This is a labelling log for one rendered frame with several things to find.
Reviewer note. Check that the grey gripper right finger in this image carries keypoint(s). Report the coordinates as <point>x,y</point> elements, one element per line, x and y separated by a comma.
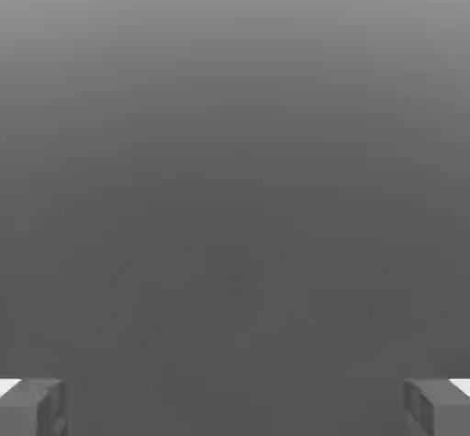
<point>444,412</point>

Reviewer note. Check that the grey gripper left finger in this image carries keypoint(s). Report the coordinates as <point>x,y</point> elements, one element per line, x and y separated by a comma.
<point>25,410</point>

